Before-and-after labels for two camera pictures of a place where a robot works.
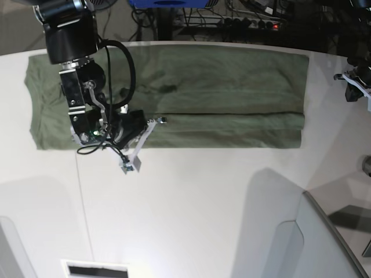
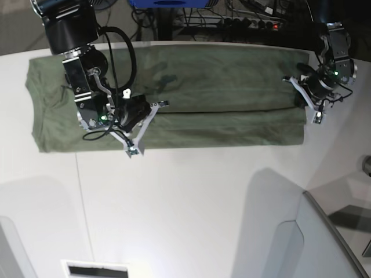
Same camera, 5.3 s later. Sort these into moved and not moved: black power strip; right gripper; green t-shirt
Moved: right gripper
Not moved: green t-shirt; black power strip
